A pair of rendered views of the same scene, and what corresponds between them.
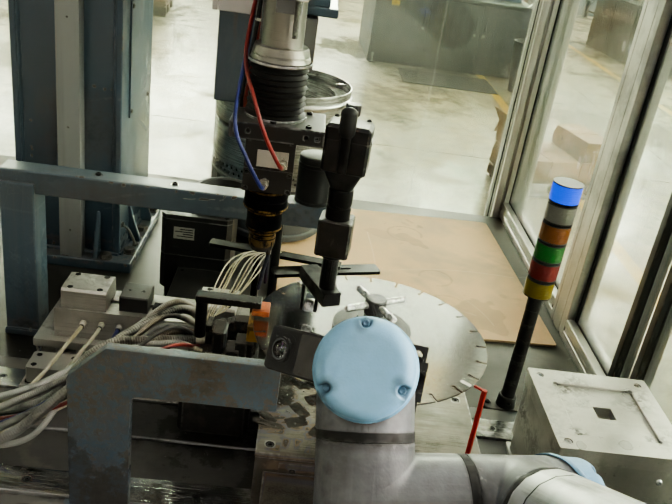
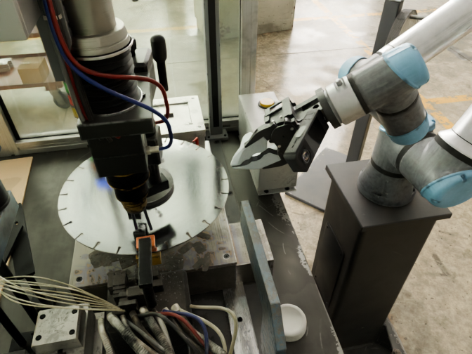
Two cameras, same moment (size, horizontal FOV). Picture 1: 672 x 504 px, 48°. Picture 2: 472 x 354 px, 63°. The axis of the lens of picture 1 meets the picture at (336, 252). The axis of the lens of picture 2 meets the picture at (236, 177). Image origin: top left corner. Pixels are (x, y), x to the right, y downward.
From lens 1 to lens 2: 0.95 m
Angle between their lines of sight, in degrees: 78
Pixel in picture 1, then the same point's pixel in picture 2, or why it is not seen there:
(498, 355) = (45, 183)
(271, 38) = (110, 19)
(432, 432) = not seen: hidden behind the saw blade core
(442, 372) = (182, 154)
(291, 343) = (305, 147)
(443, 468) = not seen: hidden behind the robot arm
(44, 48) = not seen: outside the picture
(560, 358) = (47, 156)
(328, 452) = (418, 102)
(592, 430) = (185, 120)
